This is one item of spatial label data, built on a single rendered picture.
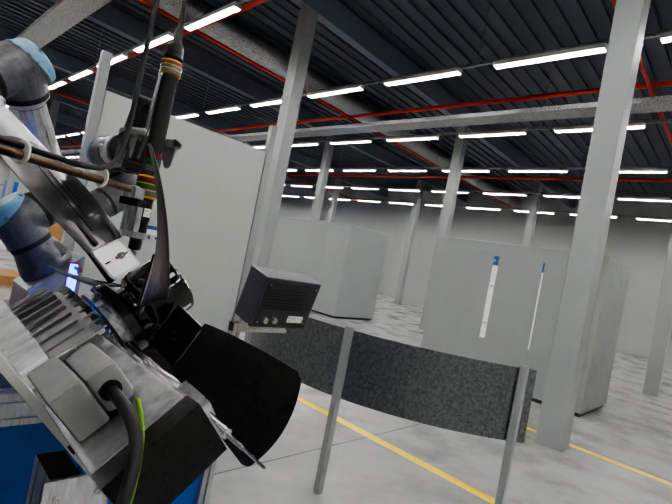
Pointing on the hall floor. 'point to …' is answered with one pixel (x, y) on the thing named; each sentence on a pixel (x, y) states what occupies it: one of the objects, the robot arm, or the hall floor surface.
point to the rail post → (205, 485)
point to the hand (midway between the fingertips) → (162, 136)
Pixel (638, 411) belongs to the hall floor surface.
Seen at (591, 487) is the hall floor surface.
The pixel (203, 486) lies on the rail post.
